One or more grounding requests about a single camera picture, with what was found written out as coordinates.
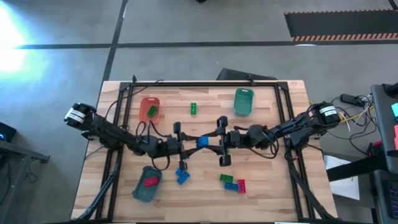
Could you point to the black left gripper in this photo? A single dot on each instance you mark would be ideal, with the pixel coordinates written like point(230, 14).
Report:
point(169, 145)

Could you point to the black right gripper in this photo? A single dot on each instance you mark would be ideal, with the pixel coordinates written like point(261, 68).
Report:
point(234, 140)

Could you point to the blue building block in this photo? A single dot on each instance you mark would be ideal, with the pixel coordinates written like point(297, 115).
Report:
point(183, 178)
point(202, 142)
point(231, 186)
point(178, 171)

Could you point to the green building block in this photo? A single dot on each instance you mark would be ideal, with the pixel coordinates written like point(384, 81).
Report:
point(193, 108)
point(226, 178)
point(152, 111)

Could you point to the long red building block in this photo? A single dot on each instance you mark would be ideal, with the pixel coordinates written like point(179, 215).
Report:
point(241, 186)
point(151, 181)

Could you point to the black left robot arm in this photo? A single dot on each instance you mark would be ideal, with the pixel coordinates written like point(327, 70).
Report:
point(105, 132)

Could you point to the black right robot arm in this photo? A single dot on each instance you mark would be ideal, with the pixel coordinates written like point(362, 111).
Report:
point(289, 127)

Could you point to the green plastic bin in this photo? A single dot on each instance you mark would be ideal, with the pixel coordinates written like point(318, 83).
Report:
point(243, 104)

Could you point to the orange plastic bin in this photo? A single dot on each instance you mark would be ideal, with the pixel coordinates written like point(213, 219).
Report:
point(144, 117)

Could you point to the dark teal plastic bin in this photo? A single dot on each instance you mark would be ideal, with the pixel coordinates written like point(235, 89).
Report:
point(141, 193)

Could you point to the black flat case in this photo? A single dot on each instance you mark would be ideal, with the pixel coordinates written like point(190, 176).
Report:
point(236, 75)

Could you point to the white paper sheet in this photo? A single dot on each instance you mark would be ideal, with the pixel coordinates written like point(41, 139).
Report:
point(345, 186)

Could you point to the black desk leg beam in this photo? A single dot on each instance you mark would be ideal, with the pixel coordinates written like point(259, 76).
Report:
point(351, 169)

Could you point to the black power adapter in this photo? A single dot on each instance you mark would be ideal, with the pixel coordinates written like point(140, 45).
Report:
point(351, 99)

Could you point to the small red object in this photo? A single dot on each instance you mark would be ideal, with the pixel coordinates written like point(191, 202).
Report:
point(377, 143)

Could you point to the dark grey desk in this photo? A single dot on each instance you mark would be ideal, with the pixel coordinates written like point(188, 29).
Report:
point(384, 124)

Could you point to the grey metal stand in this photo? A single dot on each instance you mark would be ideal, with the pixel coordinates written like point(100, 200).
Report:
point(18, 149)

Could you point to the black hazard-striped floor mat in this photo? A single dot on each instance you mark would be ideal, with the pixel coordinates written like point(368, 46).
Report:
point(342, 23)

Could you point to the pink sticky note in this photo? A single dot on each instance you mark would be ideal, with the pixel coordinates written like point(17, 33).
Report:
point(396, 133)

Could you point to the cyan sticky note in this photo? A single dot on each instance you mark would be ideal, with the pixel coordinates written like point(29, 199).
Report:
point(395, 109)

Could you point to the black device with blue light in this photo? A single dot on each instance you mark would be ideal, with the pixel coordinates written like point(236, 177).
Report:
point(7, 130)

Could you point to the black keyboard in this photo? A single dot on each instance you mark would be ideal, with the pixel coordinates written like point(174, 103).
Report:
point(390, 199)

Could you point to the black metal table frame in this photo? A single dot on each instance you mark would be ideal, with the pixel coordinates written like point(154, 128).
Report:
point(202, 84)

